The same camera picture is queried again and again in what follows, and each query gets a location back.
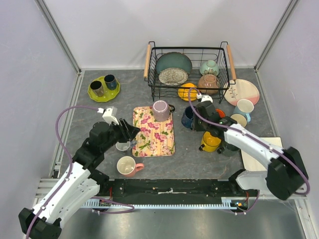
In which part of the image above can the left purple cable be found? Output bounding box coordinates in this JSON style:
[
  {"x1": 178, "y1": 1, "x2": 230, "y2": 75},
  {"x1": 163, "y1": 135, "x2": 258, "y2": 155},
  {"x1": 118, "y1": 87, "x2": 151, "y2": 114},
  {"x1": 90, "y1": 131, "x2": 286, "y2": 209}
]
[{"x1": 24, "y1": 106, "x2": 135, "y2": 239}]

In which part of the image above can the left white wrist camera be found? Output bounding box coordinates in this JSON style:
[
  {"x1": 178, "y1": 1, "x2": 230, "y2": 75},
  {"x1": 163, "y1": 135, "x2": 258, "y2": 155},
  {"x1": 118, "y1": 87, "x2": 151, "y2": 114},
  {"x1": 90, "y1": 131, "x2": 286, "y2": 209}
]
[{"x1": 97, "y1": 107, "x2": 119, "y2": 125}]

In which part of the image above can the orange mug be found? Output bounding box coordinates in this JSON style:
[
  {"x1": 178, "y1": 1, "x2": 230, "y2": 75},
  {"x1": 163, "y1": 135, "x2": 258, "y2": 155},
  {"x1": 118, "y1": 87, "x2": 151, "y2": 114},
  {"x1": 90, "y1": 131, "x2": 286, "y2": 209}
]
[{"x1": 215, "y1": 109, "x2": 226, "y2": 118}]

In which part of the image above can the beige mug dark handle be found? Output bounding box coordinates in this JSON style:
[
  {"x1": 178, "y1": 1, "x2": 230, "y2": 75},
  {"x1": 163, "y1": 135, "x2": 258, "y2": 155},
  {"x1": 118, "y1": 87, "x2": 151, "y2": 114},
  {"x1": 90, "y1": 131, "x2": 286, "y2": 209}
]
[{"x1": 231, "y1": 114, "x2": 248, "y2": 127}]

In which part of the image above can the dark blue tumbler cup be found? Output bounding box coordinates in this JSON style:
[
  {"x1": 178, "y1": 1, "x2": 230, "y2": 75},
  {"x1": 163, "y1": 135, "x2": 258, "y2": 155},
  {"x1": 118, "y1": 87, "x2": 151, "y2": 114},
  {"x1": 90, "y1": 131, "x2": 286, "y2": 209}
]
[{"x1": 104, "y1": 74, "x2": 117, "y2": 91}]

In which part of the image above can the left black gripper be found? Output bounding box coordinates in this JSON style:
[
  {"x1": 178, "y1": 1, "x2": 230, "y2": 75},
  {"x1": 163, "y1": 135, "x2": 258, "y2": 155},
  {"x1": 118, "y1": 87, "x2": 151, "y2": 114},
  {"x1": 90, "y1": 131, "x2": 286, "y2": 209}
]
[{"x1": 101, "y1": 118, "x2": 141, "y2": 152}]

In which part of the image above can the yellow bowl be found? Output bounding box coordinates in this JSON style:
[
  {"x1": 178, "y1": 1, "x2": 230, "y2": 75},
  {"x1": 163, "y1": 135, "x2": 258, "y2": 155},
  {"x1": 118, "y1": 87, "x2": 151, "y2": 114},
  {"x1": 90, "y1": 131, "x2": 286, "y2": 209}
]
[{"x1": 177, "y1": 83, "x2": 197, "y2": 101}]

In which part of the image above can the green scalloped plate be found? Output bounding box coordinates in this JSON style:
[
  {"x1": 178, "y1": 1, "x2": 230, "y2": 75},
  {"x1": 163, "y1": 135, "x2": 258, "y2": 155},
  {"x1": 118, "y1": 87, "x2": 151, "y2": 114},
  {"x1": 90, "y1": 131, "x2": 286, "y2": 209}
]
[{"x1": 88, "y1": 76, "x2": 121, "y2": 103}]

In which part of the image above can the brown tumbler cup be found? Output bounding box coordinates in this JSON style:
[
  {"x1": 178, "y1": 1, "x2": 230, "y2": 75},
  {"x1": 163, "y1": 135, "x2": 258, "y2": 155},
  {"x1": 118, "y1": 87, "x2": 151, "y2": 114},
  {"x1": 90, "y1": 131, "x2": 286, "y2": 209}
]
[{"x1": 90, "y1": 81, "x2": 104, "y2": 97}]

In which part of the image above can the pink floral plate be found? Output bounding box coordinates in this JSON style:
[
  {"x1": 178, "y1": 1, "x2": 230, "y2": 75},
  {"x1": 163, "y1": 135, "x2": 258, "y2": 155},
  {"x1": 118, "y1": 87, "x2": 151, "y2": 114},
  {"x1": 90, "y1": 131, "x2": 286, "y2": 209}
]
[{"x1": 224, "y1": 79, "x2": 260, "y2": 106}]

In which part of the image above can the light blue mug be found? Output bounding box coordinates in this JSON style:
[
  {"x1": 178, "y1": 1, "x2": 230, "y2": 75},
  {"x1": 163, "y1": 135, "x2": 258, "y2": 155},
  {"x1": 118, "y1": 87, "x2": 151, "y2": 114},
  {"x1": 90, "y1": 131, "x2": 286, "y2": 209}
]
[{"x1": 233, "y1": 99, "x2": 254, "y2": 123}]

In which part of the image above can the small grey white mug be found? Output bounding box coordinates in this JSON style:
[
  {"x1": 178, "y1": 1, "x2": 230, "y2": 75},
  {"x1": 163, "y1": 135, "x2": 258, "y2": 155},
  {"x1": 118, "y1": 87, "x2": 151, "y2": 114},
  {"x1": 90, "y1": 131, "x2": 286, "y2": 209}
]
[{"x1": 115, "y1": 140, "x2": 137, "y2": 152}]

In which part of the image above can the speckled beige plate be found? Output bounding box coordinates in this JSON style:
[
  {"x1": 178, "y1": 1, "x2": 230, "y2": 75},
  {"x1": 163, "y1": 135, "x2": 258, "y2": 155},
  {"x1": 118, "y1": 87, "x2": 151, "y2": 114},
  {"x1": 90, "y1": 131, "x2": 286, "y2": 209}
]
[{"x1": 159, "y1": 68, "x2": 188, "y2": 86}]

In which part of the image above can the pink mug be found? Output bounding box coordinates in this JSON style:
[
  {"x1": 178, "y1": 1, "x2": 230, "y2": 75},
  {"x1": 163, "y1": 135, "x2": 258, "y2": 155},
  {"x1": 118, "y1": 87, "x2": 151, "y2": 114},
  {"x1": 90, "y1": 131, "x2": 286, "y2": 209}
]
[{"x1": 117, "y1": 156, "x2": 144, "y2": 177}]

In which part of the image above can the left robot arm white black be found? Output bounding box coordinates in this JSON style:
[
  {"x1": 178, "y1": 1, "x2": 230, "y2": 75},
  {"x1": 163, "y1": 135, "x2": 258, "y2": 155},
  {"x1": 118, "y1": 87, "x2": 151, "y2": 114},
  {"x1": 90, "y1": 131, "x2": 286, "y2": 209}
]
[{"x1": 18, "y1": 119, "x2": 141, "y2": 239}]

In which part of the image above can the light blue cable duct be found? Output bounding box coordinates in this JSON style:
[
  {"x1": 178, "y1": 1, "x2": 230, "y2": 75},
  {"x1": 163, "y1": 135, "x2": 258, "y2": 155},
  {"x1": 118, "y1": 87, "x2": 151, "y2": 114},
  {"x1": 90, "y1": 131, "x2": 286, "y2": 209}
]
[{"x1": 81, "y1": 199, "x2": 248, "y2": 210}]

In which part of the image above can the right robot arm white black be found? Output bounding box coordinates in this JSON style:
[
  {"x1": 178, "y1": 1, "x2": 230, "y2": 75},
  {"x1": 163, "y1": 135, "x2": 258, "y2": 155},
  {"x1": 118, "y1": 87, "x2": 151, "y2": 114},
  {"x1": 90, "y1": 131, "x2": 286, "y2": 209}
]
[{"x1": 191, "y1": 101, "x2": 310, "y2": 200}]

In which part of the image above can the mint green bowl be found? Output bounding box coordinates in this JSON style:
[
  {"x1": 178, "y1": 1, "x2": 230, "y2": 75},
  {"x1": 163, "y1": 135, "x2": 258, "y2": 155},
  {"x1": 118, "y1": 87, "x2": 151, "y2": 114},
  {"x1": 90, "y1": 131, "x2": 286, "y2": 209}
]
[{"x1": 200, "y1": 60, "x2": 220, "y2": 76}]

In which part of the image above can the dark green mug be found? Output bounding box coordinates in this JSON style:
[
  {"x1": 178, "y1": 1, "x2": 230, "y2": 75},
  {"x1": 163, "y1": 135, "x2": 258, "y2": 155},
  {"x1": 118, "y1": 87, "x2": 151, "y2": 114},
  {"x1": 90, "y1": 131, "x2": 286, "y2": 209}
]
[{"x1": 217, "y1": 141, "x2": 240, "y2": 157}]

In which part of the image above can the white square board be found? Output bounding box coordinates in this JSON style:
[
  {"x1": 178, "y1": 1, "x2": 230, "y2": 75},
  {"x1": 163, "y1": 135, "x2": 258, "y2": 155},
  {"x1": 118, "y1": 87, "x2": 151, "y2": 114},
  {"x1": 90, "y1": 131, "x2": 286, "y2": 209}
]
[{"x1": 241, "y1": 137, "x2": 283, "y2": 171}]

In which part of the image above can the black wire dish rack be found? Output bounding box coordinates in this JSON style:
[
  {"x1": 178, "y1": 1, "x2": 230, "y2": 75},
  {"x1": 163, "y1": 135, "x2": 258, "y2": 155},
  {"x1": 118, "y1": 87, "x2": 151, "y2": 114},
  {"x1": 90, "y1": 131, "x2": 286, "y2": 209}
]
[{"x1": 144, "y1": 41, "x2": 234, "y2": 102}]

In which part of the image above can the brown pink bowl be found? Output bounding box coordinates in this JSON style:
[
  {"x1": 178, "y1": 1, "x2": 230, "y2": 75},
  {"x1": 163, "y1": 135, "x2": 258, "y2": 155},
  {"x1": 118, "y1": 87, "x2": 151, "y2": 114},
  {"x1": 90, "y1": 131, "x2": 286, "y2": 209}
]
[{"x1": 197, "y1": 74, "x2": 220, "y2": 95}]

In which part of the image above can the teal plate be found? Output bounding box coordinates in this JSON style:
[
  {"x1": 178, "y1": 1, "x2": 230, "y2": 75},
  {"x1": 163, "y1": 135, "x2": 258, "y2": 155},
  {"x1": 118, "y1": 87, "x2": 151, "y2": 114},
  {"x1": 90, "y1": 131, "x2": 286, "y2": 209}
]
[{"x1": 156, "y1": 52, "x2": 192, "y2": 74}]

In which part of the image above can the purple mug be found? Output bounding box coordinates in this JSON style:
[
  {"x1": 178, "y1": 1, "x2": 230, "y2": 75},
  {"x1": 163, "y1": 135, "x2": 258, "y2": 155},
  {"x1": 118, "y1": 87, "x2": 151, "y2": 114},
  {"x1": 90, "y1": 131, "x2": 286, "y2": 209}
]
[{"x1": 152, "y1": 100, "x2": 175, "y2": 122}]

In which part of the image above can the dark blue mug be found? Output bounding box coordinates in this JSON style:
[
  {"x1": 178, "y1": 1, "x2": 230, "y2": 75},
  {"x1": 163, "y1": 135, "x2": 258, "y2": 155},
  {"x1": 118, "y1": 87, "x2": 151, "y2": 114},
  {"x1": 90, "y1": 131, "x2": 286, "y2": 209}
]
[{"x1": 181, "y1": 106, "x2": 194, "y2": 130}]

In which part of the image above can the floral placemat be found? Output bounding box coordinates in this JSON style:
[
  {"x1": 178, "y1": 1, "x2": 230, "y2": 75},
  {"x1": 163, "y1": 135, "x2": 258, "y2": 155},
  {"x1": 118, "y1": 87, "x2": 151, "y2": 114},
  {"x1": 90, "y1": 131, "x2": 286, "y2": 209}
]
[{"x1": 132, "y1": 106, "x2": 175, "y2": 157}]

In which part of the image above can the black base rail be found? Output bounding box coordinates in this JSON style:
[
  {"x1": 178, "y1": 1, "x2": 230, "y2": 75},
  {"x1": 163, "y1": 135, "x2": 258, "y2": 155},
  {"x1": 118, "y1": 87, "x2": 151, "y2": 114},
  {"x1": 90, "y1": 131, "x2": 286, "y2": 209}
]
[{"x1": 96, "y1": 178, "x2": 257, "y2": 204}]

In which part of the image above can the yellow mug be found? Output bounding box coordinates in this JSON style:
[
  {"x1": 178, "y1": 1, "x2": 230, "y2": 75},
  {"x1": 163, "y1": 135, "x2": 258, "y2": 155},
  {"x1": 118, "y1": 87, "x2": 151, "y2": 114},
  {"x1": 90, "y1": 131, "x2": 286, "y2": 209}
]
[{"x1": 199, "y1": 131, "x2": 221, "y2": 152}]

